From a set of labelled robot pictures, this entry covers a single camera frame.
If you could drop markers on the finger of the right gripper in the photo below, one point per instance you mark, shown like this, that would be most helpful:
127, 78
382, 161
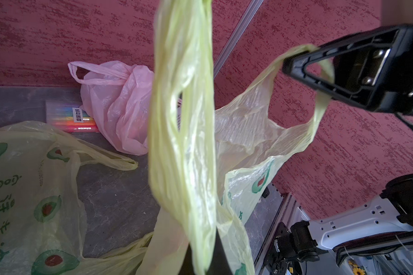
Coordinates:
371, 70

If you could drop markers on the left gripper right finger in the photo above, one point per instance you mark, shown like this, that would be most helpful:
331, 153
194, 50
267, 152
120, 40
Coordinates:
219, 264

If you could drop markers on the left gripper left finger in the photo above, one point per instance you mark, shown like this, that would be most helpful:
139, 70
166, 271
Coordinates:
187, 265

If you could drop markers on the crayon box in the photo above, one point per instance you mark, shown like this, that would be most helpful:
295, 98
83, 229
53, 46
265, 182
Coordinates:
69, 117

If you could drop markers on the right aluminium corner post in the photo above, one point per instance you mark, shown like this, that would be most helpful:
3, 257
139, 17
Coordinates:
238, 31

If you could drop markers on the pink plastic bag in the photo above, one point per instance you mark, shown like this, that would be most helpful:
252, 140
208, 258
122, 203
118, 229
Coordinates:
117, 97

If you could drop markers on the green plastic bag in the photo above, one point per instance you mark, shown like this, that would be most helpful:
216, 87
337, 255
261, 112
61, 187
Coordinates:
43, 222
208, 167

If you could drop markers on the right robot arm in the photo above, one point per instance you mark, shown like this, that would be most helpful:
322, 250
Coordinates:
369, 229

